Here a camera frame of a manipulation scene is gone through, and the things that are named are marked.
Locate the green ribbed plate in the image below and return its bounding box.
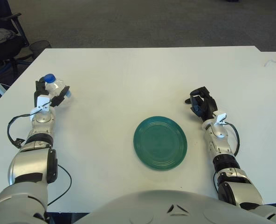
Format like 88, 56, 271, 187
132, 116, 188, 171

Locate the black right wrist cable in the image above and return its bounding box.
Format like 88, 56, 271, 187
225, 122, 240, 156

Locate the clear bottle with blue cap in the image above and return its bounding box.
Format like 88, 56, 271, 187
44, 73, 72, 98

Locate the black office chair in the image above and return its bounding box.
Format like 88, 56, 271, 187
0, 13, 33, 73

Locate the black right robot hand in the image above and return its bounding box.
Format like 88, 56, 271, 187
184, 86, 218, 122

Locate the thin black shoulder cable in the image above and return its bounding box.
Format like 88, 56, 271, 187
47, 164, 73, 207

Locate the black mesh wastebasket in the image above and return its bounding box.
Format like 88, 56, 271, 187
29, 40, 52, 58

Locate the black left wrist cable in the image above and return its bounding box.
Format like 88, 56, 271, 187
7, 113, 35, 149

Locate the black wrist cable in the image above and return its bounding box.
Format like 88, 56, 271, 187
7, 113, 35, 149
225, 122, 240, 156

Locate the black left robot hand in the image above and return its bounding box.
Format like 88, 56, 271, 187
34, 78, 71, 108

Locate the grey robot torso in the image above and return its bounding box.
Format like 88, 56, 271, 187
81, 190, 276, 224

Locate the grey cloth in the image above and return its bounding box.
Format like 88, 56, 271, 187
0, 28, 15, 42

